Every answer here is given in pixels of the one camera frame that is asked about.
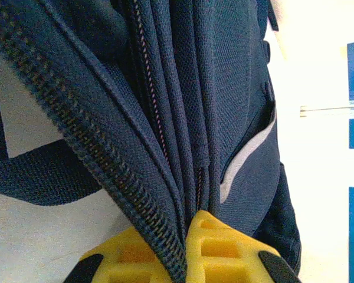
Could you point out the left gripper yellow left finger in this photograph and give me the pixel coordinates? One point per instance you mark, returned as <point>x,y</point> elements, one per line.
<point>127,256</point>

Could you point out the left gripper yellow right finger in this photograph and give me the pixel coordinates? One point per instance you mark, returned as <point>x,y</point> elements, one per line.
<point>218,250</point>

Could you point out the navy blue backpack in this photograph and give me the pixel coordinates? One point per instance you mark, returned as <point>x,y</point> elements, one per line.
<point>194,88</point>

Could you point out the aluminium frame post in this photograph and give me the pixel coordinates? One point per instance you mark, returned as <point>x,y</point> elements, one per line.
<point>330,110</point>

